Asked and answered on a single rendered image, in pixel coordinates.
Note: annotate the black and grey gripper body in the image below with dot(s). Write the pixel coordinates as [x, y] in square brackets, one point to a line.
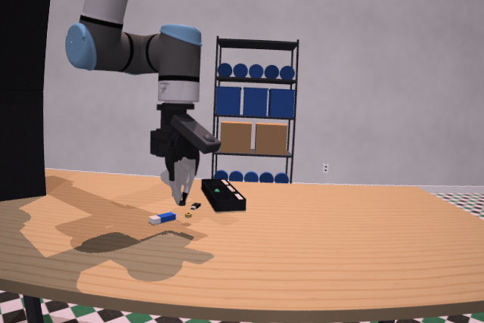
[167, 135]

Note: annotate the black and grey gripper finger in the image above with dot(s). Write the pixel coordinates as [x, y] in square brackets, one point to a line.
[189, 172]
[172, 176]

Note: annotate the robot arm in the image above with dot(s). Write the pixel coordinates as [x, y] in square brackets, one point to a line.
[98, 43]

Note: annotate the black rack of three labelled bins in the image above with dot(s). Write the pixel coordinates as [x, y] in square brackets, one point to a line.
[223, 200]

